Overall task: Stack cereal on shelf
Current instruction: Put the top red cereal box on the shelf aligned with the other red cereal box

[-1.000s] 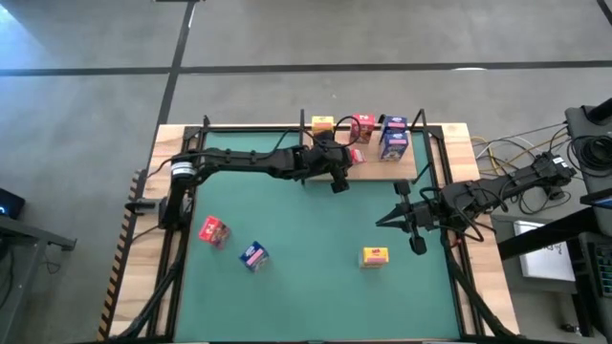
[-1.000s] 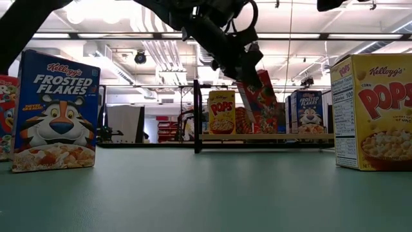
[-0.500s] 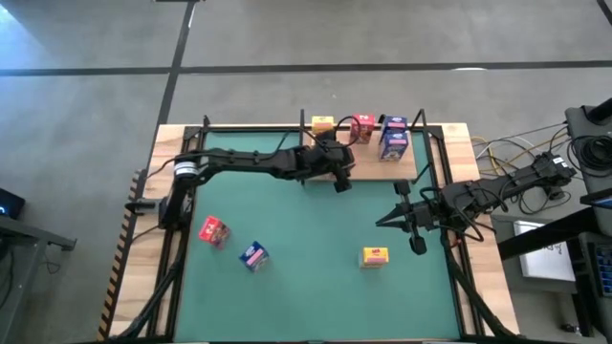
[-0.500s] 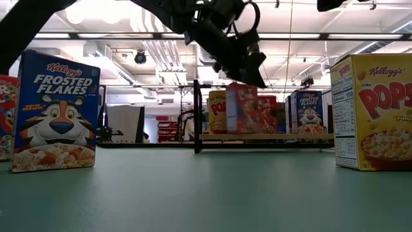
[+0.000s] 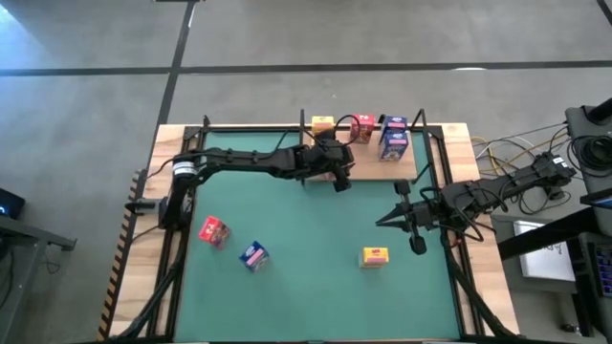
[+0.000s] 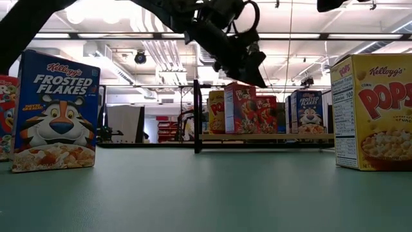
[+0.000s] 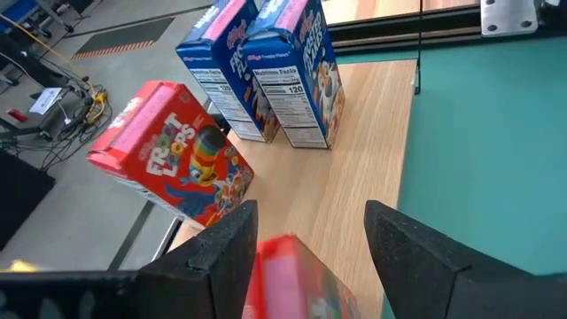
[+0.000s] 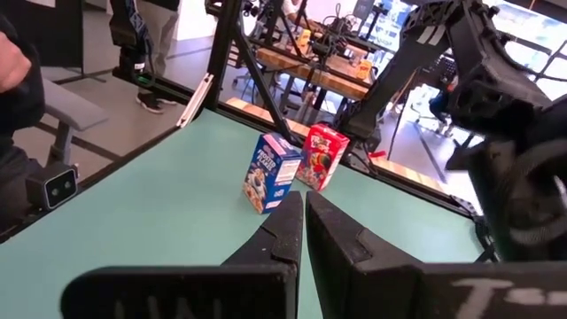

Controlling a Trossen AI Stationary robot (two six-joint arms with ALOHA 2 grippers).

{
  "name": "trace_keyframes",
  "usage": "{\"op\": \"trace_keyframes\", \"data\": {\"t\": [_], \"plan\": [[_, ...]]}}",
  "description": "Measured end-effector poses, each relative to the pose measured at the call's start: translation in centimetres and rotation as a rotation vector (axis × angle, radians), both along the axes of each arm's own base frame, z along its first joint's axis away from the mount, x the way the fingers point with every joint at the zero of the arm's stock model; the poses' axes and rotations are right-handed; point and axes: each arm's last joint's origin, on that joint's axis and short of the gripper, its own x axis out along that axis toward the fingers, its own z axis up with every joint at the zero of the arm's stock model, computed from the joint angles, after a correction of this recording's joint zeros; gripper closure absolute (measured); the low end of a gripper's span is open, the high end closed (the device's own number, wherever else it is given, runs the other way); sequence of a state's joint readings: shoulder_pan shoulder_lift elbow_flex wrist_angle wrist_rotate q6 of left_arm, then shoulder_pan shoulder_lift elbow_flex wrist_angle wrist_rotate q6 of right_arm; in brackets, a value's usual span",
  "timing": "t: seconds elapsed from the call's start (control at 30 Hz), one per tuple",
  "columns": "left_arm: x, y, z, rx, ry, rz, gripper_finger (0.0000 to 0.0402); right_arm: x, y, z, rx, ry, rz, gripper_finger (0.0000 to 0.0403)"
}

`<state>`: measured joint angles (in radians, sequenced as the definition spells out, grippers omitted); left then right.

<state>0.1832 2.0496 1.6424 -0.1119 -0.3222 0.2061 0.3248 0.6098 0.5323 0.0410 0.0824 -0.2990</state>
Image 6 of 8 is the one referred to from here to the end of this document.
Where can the ribbed silver ventilation duct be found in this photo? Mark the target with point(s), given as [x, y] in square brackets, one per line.
[204, 54]

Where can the black ceiling spotlight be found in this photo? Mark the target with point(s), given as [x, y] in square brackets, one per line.
[140, 58]

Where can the red Froot Loops cereal box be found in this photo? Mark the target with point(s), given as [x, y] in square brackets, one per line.
[241, 112]
[267, 116]
[6, 106]

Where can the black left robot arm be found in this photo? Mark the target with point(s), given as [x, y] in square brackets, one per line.
[25, 32]

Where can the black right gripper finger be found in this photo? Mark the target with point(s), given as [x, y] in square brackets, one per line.
[331, 4]

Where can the black background equipment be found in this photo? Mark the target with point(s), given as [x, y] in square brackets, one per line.
[107, 133]

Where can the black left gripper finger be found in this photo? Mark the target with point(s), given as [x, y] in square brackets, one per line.
[252, 71]

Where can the black overhead frame beam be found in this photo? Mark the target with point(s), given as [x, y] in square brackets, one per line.
[96, 36]

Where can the red storage shelves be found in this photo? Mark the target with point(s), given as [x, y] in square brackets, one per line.
[167, 129]

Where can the black ceiling fixture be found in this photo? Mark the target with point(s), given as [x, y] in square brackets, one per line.
[307, 82]

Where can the white partition board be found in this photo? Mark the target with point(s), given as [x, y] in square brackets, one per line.
[125, 124]

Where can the yellow Corn Pops cereal box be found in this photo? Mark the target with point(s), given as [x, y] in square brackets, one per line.
[216, 112]
[380, 112]

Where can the wooden shelf with black frame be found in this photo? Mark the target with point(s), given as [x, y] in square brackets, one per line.
[257, 137]

